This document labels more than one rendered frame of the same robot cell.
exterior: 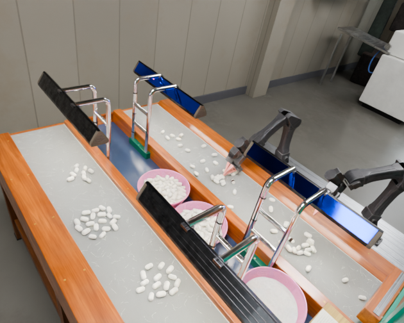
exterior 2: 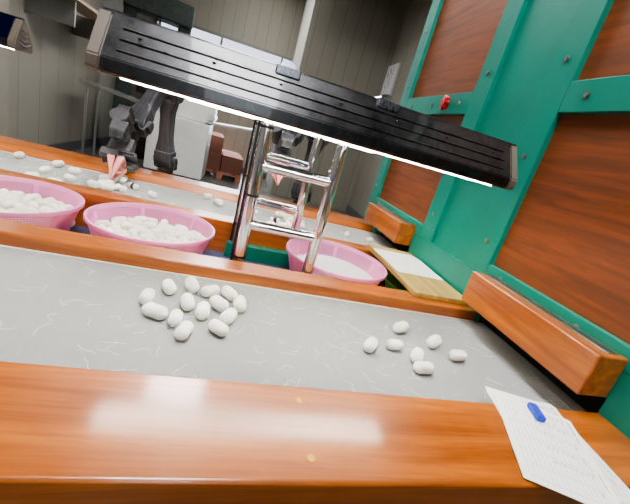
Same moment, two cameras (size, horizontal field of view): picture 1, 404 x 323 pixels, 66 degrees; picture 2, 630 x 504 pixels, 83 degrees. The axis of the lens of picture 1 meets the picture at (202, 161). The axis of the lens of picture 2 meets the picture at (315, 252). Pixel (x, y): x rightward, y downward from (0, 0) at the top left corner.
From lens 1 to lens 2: 0.93 m
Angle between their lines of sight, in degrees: 55
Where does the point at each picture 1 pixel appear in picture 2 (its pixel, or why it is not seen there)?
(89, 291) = (55, 399)
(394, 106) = (184, 165)
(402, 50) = not seen: hidden behind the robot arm
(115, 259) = (32, 324)
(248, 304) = (462, 137)
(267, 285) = not seen: hidden behind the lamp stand
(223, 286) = (416, 135)
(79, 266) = not seen: outside the picture
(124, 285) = (134, 347)
